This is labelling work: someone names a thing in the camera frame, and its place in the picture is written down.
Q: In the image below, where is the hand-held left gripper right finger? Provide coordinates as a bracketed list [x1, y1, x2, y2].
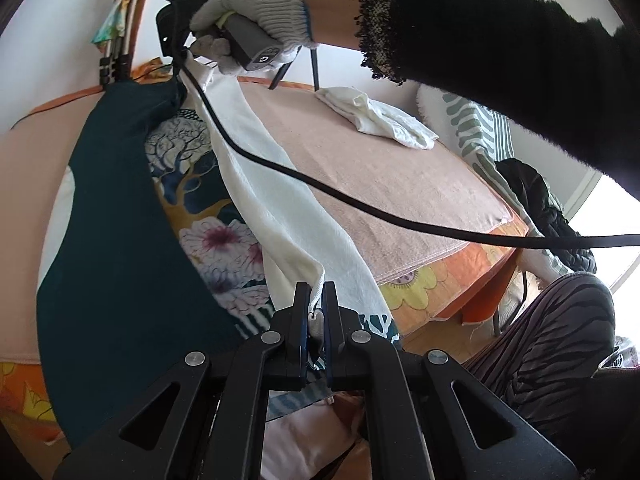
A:
[322, 281, 579, 480]

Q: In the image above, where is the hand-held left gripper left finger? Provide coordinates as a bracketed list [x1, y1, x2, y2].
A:
[52, 281, 311, 480]

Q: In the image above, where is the teal floral print garment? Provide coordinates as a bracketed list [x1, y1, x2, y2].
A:
[35, 47, 402, 456]

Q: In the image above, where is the person's right forearm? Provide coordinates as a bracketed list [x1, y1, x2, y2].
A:
[301, 0, 640, 188]

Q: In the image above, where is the person's right hand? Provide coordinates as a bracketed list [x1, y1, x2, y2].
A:
[190, 0, 319, 77]

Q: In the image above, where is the crumpled orange cloth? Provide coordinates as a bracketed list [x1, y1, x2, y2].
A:
[131, 59, 175, 82]

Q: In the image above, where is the folded tripod with cloth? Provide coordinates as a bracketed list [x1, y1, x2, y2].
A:
[91, 0, 157, 61]

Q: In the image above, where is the pale pink cloth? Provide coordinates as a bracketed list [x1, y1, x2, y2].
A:
[262, 392, 368, 480]

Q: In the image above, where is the black mini tripod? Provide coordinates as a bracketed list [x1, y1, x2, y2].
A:
[270, 46, 324, 92]

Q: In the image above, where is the pink blanket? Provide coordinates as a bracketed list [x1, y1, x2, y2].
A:
[0, 76, 513, 366]

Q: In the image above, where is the person's striped pants leg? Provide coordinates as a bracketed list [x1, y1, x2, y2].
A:
[459, 272, 619, 443]

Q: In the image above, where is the white folded cloth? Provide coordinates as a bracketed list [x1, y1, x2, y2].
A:
[315, 86, 440, 151]

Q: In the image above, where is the black jacket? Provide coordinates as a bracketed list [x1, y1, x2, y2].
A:
[494, 157, 597, 275]

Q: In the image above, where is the green striped pillow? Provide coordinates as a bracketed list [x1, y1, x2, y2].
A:
[416, 82, 568, 283]

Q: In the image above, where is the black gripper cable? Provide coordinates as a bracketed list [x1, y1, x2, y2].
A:
[181, 55, 640, 251]

